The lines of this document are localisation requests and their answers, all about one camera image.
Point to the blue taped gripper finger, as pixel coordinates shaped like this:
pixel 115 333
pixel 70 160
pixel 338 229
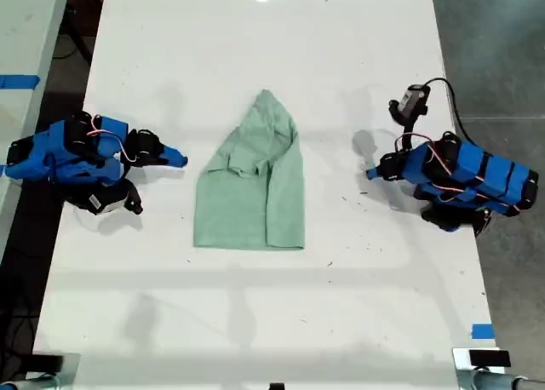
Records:
pixel 175 156
pixel 374 173
pixel 155 163

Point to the pale green t-shirt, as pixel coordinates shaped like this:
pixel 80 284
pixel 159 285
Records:
pixel 242 194

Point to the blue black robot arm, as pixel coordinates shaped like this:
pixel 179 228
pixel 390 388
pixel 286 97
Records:
pixel 489 173
pixel 47 160

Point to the long blue tape strip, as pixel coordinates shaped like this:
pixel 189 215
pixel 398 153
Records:
pixel 19 81

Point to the white side table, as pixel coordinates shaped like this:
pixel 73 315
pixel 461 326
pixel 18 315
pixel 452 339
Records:
pixel 25 28

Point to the short blue tape strip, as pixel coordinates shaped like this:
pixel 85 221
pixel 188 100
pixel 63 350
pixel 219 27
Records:
pixel 483 331

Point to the small black box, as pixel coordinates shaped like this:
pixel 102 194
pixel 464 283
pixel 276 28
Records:
pixel 47 363
pixel 489 358

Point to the tiny black box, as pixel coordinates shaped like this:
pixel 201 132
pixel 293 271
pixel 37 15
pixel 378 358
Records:
pixel 277 386

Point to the grey tube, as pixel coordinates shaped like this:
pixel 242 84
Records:
pixel 25 383
pixel 502 382

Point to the black camera stalk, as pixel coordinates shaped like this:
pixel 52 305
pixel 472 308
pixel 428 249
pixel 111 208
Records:
pixel 408 136

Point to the black camera box white label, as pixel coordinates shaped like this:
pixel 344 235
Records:
pixel 102 202

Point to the silver metal bracket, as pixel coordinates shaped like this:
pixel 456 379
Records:
pixel 460 364

